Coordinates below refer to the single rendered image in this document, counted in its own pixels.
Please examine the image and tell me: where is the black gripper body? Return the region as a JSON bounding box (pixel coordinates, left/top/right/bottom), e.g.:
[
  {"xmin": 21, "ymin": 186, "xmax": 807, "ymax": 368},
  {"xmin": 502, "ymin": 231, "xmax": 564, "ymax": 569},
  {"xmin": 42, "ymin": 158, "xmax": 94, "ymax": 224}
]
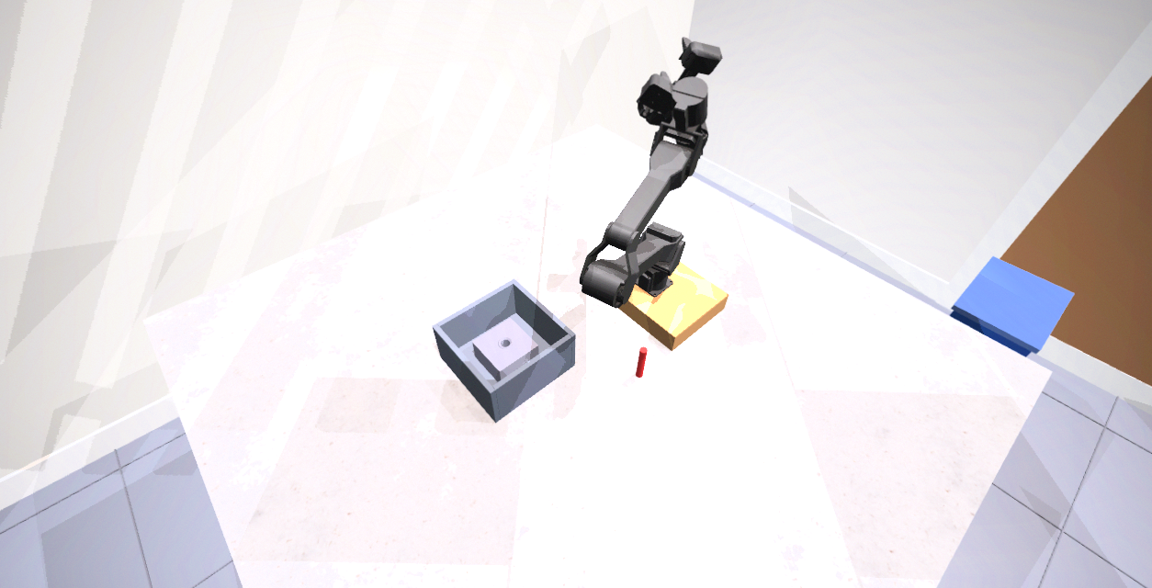
[{"xmin": 646, "ymin": 42, "xmax": 723, "ymax": 127}]

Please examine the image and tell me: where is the white square plate with hole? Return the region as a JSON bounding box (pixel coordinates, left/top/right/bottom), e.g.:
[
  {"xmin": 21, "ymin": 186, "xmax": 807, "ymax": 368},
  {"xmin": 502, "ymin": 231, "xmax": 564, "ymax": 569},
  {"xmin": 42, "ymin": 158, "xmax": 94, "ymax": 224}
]
[{"xmin": 472, "ymin": 318, "xmax": 539, "ymax": 380}]

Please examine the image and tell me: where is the red peg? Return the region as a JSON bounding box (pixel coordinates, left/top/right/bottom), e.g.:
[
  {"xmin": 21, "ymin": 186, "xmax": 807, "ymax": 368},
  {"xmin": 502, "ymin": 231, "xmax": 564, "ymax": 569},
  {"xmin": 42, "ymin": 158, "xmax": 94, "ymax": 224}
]
[{"xmin": 636, "ymin": 346, "xmax": 647, "ymax": 378}]

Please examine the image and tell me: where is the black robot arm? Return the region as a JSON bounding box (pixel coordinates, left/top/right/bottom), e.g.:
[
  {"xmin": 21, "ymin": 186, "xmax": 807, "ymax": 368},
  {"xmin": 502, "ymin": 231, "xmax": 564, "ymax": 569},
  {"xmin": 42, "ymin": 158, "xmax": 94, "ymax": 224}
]
[{"xmin": 579, "ymin": 73, "xmax": 708, "ymax": 309}]

